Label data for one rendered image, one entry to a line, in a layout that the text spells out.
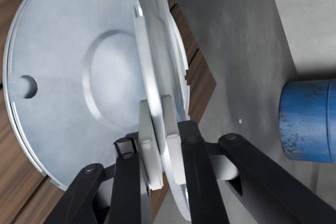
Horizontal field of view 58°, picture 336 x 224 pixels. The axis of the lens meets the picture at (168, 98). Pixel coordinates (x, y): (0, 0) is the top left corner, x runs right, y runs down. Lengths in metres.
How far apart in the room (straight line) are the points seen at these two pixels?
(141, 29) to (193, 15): 1.08
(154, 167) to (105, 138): 0.21
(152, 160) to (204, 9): 1.22
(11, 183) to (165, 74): 0.17
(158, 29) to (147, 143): 0.15
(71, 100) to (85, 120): 0.03
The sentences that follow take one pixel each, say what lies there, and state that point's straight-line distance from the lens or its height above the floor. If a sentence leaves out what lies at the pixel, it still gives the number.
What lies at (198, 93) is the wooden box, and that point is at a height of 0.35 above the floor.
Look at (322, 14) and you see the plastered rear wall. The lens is 2.34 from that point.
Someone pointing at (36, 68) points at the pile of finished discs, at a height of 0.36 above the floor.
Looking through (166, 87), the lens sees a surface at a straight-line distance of 0.26.
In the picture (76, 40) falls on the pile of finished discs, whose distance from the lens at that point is 0.35.
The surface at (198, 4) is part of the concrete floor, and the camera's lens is 1.32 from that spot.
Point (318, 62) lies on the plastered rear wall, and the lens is 2.61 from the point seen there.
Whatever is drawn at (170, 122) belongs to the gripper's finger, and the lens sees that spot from 0.17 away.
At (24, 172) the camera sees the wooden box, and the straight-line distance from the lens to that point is 0.33.
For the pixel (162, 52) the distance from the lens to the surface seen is 0.27.
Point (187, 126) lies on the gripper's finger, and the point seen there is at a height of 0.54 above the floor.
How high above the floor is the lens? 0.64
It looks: 37 degrees down
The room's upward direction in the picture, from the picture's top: 88 degrees clockwise
